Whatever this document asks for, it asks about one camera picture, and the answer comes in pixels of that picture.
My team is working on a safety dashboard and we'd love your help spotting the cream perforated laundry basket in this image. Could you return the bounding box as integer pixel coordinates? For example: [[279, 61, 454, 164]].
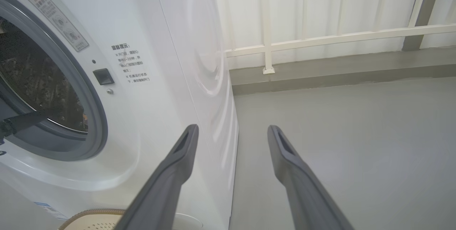
[[58, 209, 126, 230]]

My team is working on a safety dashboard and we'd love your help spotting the blue energy label sticker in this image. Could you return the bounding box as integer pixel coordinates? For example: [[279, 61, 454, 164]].
[[34, 201, 69, 220]]

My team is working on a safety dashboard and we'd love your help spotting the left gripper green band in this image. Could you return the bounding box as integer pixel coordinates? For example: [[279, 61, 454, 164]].
[[0, 111, 50, 145]]

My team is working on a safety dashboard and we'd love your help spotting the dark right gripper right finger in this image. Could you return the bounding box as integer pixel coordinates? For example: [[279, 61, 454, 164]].
[[267, 125, 354, 230]]

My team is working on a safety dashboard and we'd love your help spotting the grey warning sticker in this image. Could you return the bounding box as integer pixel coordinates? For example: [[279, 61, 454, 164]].
[[24, 0, 89, 52]]

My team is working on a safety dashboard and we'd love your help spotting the white front-load washing machine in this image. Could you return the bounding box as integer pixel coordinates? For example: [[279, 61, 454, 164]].
[[0, 0, 240, 230]]

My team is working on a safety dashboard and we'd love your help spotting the grey building column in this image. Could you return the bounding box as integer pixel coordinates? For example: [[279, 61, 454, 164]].
[[402, 0, 446, 51]]

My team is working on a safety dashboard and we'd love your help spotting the white metal railing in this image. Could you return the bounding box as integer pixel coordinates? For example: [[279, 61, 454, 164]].
[[224, 0, 456, 75]]

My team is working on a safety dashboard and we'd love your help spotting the round drain filter cover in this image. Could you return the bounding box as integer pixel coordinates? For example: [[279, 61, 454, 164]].
[[171, 213, 204, 230]]

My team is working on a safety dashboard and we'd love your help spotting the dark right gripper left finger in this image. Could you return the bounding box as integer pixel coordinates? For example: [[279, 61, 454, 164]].
[[114, 124, 199, 230]]

